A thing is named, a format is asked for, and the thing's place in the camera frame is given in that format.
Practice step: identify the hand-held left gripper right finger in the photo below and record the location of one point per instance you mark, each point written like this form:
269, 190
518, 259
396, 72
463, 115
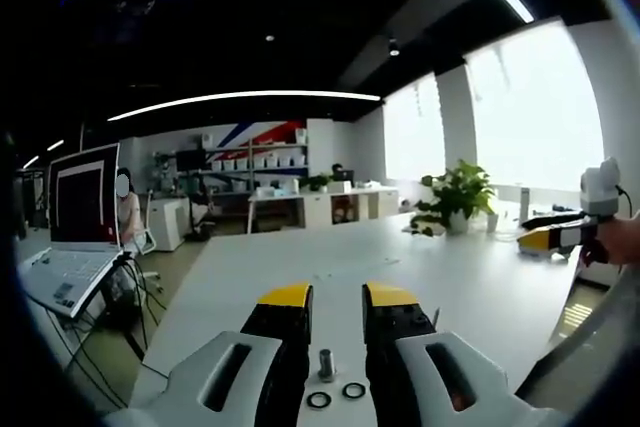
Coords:
415, 372

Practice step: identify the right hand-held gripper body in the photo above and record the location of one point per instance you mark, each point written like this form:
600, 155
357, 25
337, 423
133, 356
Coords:
600, 194

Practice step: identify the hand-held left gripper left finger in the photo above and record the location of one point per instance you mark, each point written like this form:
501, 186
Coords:
225, 377

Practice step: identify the metal threaded stud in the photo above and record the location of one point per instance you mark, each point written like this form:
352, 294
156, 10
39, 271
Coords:
327, 363

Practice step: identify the person's right hand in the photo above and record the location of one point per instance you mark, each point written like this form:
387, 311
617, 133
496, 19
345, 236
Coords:
622, 242

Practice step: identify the white upright device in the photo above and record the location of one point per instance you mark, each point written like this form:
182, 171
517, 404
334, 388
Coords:
525, 199

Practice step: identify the large green potted plant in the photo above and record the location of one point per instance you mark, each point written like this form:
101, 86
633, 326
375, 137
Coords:
462, 192

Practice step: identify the white low cabinet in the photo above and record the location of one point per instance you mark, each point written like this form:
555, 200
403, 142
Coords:
170, 222

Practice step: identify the white office desk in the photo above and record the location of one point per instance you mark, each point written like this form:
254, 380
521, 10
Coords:
320, 207

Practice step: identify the small green potted plant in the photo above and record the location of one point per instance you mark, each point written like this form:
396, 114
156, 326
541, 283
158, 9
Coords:
317, 181

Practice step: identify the shelf with white bins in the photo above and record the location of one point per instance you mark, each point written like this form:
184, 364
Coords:
260, 162

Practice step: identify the black monitor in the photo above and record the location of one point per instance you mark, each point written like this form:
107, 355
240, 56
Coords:
190, 160

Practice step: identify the white laptop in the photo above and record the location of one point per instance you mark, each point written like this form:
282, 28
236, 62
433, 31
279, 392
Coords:
80, 207

